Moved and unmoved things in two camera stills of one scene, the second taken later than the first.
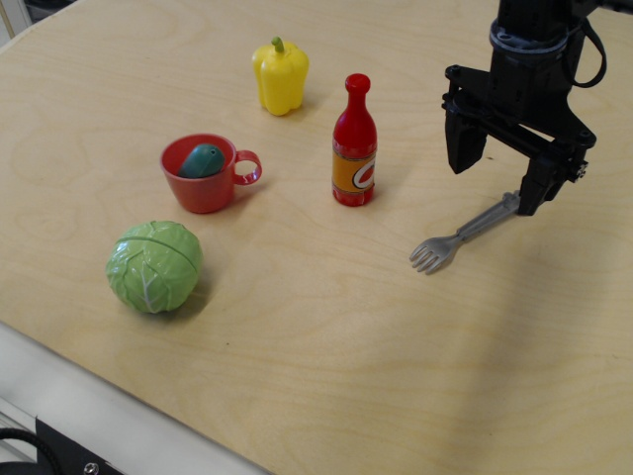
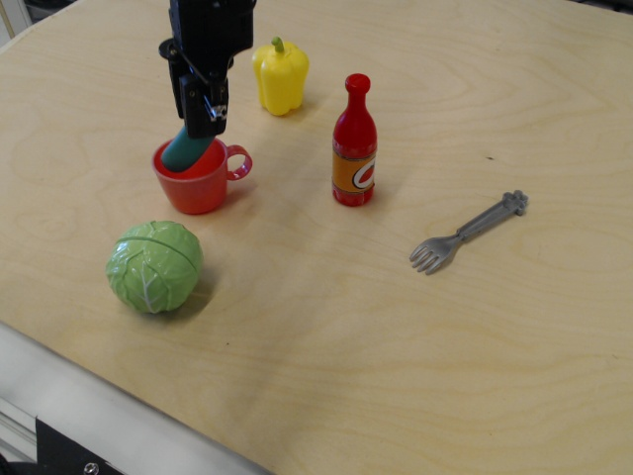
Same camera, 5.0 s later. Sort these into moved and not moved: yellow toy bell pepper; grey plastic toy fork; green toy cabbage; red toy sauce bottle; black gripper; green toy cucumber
Moved: black gripper; green toy cucumber
Not moved: yellow toy bell pepper; grey plastic toy fork; green toy cabbage; red toy sauce bottle
